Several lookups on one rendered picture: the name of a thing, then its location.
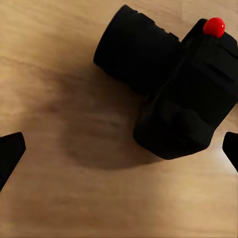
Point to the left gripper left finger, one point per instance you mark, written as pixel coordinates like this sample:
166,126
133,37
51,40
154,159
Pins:
12,147

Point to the digital camera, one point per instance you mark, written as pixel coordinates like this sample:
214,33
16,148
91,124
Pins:
190,86

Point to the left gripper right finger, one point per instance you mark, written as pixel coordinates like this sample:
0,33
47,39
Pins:
230,148

